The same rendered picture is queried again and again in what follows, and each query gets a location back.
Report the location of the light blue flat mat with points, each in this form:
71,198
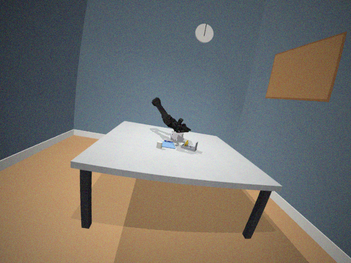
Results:
168,144

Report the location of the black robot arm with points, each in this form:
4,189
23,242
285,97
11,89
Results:
167,119

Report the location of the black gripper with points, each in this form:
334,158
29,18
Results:
182,128

